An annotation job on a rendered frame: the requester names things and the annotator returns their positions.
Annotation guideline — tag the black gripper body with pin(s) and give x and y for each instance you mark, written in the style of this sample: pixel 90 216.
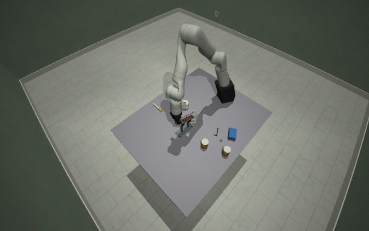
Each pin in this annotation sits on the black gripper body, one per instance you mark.
pixel 177 116

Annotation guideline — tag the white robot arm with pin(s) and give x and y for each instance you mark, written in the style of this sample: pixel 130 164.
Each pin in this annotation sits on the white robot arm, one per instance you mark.
pixel 194 35

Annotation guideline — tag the blue rectangular block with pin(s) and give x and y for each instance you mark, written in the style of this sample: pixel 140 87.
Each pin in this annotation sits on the blue rectangular block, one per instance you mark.
pixel 232 134

